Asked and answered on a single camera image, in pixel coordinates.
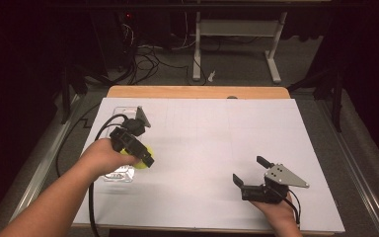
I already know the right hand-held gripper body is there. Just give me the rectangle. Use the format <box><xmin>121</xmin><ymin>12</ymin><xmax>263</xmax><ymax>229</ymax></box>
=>
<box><xmin>241</xmin><ymin>163</ymin><xmax>310</xmax><ymax>205</ymax></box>

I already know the clear plastic container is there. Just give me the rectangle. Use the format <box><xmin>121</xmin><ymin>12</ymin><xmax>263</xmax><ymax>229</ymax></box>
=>
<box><xmin>102</xmin><ymin>106</ymin><xmax>141</xmax><ymax>184</ymax></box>

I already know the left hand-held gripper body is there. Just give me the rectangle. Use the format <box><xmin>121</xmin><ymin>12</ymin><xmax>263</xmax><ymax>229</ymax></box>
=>
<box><xmin>109</xmin><ymin>105</ymin><xmax>152</xmax><ymax>162</ymax></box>

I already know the left hand-held gripper black cable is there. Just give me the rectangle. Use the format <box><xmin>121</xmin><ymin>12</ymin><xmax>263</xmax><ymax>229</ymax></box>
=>
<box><xmin>88</xmin><ymin>113</ymin><xmax>129</xmax><ymax>237</ymax></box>

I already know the hand-held gripper black cable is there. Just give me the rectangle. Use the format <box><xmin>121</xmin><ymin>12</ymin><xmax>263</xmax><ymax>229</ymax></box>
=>
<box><xmin>285</xmin><ymin>189</ymin><xmax>302</xmax><ymax>226</ymax></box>
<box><xmin>88</xmin><ymin>113</ymin><xmax>129</xmax><ymax>237</ymax></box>

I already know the dark computer tower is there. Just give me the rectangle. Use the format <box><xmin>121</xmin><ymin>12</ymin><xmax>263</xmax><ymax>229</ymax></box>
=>
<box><xmin>90</xmin><ymin>9</ymin><xmax>139</xmax><ymax>72</ymax></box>

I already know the yellow tennis ball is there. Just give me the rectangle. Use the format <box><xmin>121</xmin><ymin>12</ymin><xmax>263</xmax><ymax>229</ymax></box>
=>
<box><xmin>119</xmin><ymin>145</ymin><xmax>154</xmax><ymax>171</ymax></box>

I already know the white metal stand frame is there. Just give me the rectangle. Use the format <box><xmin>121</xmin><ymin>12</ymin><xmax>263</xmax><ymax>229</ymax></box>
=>
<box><xmin>191</xmin><ymin>0</ymin><xmax>289</xmax><ymax>85</ymax></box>

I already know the wooden table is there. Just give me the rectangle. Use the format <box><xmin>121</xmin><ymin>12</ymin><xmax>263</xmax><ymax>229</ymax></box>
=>
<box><xmin>72</xmin><ymin>85</ymin><xmax>335</xmax><ymax>237</ymax></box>

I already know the person's left hand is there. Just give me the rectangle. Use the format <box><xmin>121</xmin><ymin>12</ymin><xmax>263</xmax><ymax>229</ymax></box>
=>
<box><xmin>78</xmin><ymin>137</ymin><xmax>141</xmax><ymax>179</ymax></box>

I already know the aluminium floor rail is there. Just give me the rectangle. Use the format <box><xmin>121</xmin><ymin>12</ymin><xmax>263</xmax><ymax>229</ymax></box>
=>
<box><xmin>315</xmin><ymin>98</ymin><xmax>379</xmax><ymax>237</ymax></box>
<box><xmin>0</xmin><ymin>93</ymin><xmax>82</xmax><ymax>237</ymax></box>

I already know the black metal stand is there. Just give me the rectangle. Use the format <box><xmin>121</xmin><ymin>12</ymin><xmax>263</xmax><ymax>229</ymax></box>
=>
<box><xmin>287</xmin><ymin>65</ymin><xmax>346</xmax><ymax>132</ymax></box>
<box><xmin>58</xmin><ymin>63</ymin><xmax>113</xmax><ymax>125</ymax></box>

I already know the thin black floor cable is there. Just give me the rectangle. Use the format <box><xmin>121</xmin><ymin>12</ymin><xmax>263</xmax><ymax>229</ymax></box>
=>
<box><xmin>55</xmin><ymin>102</ymin><xmax>103</xmax><ymax>177</ymax></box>

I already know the right hand-held gripper black cable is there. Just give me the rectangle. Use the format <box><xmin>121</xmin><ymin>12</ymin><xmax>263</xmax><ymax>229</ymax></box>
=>
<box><xmin>285</xmin><ymin>189</ymin><xmax>302</xmax><ymax>226</ymax></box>

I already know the person's right hand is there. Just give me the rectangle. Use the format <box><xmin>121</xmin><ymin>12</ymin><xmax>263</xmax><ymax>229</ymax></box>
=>
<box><xmin>250</xmin><ymin>193</ymin><xmax>302</xmax><ymax>231</ymax></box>

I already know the white board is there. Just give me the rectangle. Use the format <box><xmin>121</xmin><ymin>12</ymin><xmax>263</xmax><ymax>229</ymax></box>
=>
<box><xmin>72</xmin><ymin>97</ymin><xmax>345</xmax><ymax>234</ymax></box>

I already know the bundle of floor cables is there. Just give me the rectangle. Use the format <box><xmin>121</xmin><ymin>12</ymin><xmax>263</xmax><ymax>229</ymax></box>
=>
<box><xmin>121</xmin><ymin>42</ymin><xmax>208</xmax><ymax>87</ymax></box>

